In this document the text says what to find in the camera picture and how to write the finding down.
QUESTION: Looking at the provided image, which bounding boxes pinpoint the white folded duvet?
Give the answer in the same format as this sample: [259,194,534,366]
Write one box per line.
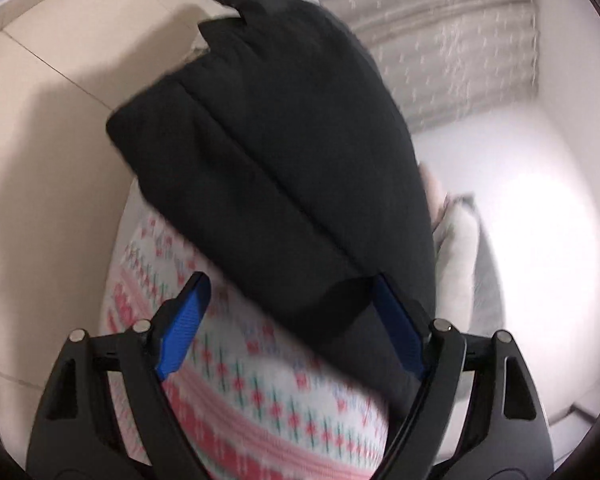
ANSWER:
[432,195,481,326]

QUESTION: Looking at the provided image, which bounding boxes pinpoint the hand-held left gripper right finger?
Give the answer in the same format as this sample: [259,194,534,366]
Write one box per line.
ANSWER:
[372,272,553,480]

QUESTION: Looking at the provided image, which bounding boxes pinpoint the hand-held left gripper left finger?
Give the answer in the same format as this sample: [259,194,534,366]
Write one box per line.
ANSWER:
[26,271,216,480]

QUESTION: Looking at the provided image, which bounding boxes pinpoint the patterned knit-print blanket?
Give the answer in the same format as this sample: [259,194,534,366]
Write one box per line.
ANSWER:
[100,210,391,480]

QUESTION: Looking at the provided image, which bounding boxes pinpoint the grey star-print curtain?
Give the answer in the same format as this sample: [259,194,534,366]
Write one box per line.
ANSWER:
[260,0,538,133]

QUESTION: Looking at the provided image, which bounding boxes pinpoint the black snap-button jacket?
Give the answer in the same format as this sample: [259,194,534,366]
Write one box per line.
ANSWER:
[106,0,437,418]

